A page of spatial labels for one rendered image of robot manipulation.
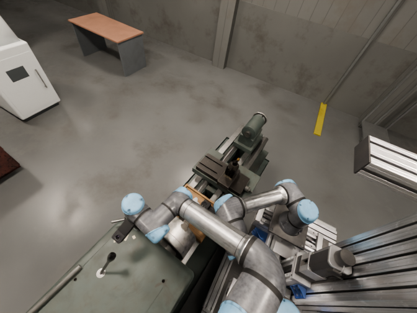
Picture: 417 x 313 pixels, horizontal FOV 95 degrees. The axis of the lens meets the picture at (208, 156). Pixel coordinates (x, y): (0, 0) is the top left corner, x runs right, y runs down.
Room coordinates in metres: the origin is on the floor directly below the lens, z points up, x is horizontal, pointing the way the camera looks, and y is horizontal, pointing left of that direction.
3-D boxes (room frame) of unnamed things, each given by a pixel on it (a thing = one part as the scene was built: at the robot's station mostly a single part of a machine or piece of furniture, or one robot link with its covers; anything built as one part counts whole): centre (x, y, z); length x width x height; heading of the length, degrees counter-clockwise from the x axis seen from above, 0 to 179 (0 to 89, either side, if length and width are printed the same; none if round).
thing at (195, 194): (0.55, 0.03, 0.89); 0.36 x 0.30 x 0.04; 65
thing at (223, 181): (0.85, -0.19, 1.00); 0.20 x 0.10 x 0.05; 155
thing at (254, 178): (0.94, -0.19, 0.90); 0.53 x 0.30 x 0.06; 65
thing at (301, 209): (0.50, -0.58, 1.33); 0.13 x 0.12 x 0.14; 29
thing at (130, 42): (3.87, 2.42, 0.34); 1.26 x 0.65 x 0.68; 68
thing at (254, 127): (1.42, -0.37, 1.01); 0.30 x 0.20 x 0.29; 155
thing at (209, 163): (0.90, -0.15, 0.95); 0.43 x 0.18 x 0.04; 65
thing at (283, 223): (0.49, -0.58, 1.21); 0.15 x 0.15 x 0.10
